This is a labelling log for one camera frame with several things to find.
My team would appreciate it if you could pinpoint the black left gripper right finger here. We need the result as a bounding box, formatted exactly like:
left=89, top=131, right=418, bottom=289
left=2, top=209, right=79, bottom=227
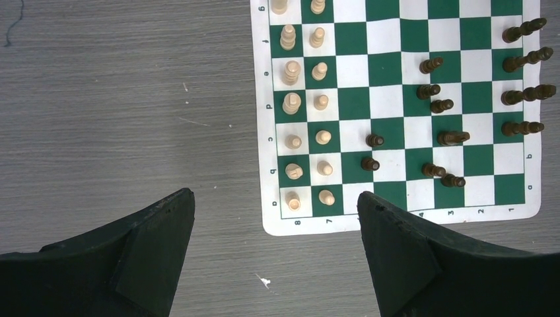
left=357, top=192, right=559, bottom=316

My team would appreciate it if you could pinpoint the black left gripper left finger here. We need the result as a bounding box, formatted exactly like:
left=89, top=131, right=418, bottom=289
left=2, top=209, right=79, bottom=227
left=1, top=188, right=195, bottom=316

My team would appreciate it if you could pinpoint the dark chess pawn a3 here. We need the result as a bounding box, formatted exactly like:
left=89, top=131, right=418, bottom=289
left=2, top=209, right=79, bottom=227
left=441, top=173, right=466, bottom=188

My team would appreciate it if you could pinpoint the dark chess pawn b3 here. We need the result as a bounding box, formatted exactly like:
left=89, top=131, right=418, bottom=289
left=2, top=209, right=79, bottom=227
left=421, top=163, right=447, bottom=178

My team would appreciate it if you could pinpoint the dark chess pawn b5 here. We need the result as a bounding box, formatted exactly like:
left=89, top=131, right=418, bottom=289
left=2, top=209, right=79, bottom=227
left=361, top=157, right=380, bottom=171

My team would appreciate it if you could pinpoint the white chess pawn a7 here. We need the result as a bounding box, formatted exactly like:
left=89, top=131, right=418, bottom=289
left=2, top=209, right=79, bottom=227
left=319, top=190, right=335, bottom=205

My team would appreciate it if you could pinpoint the dark chess piece c3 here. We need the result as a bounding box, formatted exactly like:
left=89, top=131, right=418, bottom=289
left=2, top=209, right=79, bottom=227
left=437, top=131, right=470, bottom=146

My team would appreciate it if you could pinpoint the dark chess pawn c5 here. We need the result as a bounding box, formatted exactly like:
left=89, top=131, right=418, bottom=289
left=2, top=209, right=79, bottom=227
left=365, top=133, right=385, bottom=147

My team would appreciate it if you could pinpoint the white chess pawn b7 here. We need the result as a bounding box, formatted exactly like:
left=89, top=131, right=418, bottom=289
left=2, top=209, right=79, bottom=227
left=317, top=160, right=333, bottom=176

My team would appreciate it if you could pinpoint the white chess piece a8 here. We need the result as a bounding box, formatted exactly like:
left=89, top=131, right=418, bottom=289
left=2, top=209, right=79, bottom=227
left=285, top=192, right=301, bottom=211

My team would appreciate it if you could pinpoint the white chess piece b8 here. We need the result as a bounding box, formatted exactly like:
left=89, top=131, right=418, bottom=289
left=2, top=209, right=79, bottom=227
left=285, top=163, right=304, bottom=180

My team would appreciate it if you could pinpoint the white chess pawn c7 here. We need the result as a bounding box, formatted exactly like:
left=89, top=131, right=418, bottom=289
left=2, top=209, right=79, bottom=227
left=315, top=130, right=332, bottom=145

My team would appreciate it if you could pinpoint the dark chess pawn d3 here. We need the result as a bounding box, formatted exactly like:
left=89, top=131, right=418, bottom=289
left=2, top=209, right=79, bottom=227
left=430, top=99, right=454, bottom=114

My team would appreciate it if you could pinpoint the green white chess mat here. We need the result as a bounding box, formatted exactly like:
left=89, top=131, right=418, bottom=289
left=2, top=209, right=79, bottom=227
left=250, top=1, right=543, bottom=236

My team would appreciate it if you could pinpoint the dark chess piece c1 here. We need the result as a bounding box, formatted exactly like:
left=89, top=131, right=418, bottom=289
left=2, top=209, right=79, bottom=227
left=501, top=121, right=545, bottom=137

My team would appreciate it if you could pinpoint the dark chess pawn d4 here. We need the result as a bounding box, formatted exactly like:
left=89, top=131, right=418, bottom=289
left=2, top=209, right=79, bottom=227
left=416, top=84, right=441, bottom=100

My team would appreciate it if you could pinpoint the white chess piece c8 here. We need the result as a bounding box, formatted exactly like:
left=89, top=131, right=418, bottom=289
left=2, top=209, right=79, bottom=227
left=285, top=135, right=302, bottom=149

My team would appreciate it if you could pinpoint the white chess pawn d7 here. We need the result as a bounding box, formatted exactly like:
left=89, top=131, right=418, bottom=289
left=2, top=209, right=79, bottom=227
left=314, top=94, right=329, bottom=111

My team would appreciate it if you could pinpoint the dark chess pawn e4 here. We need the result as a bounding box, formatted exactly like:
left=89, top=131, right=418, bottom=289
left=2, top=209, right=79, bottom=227
left=419, top=56, right=444, bottom=74

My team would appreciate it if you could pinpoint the white chess piece d8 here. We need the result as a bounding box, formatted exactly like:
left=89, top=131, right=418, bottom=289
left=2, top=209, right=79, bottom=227
left=282, top=92, right=302, bottom=115

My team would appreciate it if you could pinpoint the dark chess piece d1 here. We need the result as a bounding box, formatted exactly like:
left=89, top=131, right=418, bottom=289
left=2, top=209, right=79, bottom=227
left=501, top=85, right=557, bottom=106

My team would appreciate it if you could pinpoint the white chess pawn e7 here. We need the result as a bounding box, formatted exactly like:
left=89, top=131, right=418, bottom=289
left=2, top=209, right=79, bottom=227
left=311, top=62, right=328, bottom=81

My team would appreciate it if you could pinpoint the dark chess piece e1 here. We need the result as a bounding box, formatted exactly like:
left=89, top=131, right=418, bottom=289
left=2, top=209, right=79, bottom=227
left=502, top=47, right=554, bottom=73

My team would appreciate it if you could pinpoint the white chess piece e8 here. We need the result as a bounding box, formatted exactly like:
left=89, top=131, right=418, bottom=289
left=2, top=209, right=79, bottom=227
left=282, top=60, right=301, bottom=86

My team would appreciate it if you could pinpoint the white chess pawn f7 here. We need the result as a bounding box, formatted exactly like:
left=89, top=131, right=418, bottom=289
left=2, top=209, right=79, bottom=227
left=309, top=27, right=326, bottom=48

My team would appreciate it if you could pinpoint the dark chess piece f1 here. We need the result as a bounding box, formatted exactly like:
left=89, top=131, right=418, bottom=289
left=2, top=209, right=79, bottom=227
left=502, top=17, right=547, bottom=43

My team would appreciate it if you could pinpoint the white chess piece f8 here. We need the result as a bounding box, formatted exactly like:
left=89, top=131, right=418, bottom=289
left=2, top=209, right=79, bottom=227
left=280, top=24, right=297, bottom=51

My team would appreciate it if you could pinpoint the white chess pawn g7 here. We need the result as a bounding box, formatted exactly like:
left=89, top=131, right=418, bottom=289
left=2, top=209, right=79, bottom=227
left=310, top=0, right=326, bottom=15

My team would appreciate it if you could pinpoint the white chess piece g8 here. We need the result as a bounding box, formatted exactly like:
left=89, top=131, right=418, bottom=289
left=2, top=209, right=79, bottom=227
left=270, top=0, right=288, bottom=15

